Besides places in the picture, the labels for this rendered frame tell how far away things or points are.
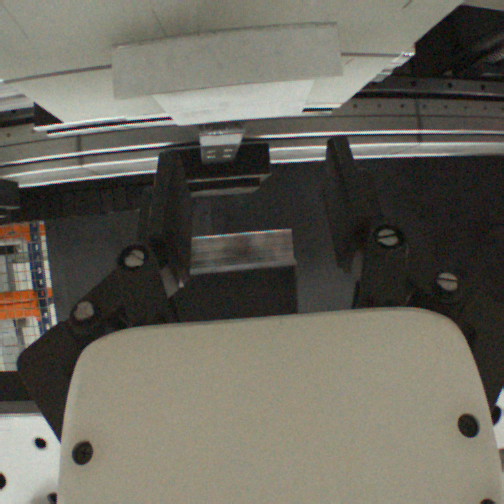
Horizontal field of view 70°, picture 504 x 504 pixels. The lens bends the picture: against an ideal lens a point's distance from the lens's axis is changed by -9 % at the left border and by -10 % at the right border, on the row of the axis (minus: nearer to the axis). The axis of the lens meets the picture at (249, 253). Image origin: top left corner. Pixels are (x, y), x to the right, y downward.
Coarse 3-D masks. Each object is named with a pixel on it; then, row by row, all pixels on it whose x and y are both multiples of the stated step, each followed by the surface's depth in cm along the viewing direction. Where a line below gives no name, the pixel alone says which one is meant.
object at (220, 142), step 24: (216, 144) 33; (240, 144) 44; (264, 144) 44; (192, 168) 44; (216, 168) 44; (240, 168) 44; (264, 168) 45; (192, 192) 45; (216, 192) 48; (240, 192) 51
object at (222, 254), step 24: (192, 240) 26; (216, 240) 26; (240, 240) 26; (264, 240) 26; (288, 240) 27; (192, 264) 26; (216, 264) 26; (240, 264) 26; (264, 264) 26; (288, 264) 26; (192, 288) 25; (216, 288) 26; (240, 288) 26; (264, 288) 26; (288, 288) 26; (192, 312) 25; (216, 312) 26; (240, 312) 26; (264, 312) 26; (288, 312) 26
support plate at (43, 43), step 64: (0, 0) 9; (64, 0) 10; (128, 0) 11; (192, 0) 11; (256, 0) 12; (320, 0) 12; (384, 0) 12; (448, 0) 12; (0, 64) 13; (64, 64) 15; (384, 64) 18
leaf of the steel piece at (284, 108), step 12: (216, 108) 23; (228, 108) 24; (240, 108) 24; (252, 108) 24; (264, 108) 24; (276, 108) 24; (288, 108) 25; (300, 108) 25; (180, 120) 25; (192, 120) 26; (204, 120) 26; (216, 120) 26
